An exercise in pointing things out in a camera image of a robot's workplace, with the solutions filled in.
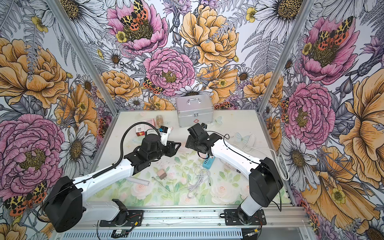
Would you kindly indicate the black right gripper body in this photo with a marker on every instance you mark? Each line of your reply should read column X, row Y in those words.
column 194, row 144

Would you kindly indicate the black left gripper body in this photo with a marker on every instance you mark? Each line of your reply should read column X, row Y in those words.
column 168, row 151

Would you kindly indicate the teal power strip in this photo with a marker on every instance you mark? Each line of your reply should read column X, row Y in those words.
column 207, row 163

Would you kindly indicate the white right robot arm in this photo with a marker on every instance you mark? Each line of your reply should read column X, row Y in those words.
column 264, row 179

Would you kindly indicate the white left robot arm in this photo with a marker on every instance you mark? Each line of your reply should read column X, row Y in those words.
column 66, row 205

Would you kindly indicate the red white medicine box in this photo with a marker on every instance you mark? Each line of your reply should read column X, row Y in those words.
column 141, row 129

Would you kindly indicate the silver first aid case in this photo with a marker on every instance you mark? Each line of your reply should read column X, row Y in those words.
column 194, row 110

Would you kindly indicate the small amber bottle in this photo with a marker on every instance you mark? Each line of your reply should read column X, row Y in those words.
column 159, row 120

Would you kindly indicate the white tube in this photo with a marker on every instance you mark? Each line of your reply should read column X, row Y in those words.
column 138, row 181

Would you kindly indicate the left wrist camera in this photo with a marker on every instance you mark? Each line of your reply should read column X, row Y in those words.
column 164, row 132

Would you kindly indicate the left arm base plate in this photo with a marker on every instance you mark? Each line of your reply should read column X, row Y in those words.
column 132, row 218

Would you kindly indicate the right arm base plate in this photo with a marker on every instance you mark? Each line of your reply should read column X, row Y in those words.
column 236, row 217

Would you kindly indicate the aluminium rail frame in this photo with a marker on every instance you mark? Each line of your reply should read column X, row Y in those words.
column 198, row 223

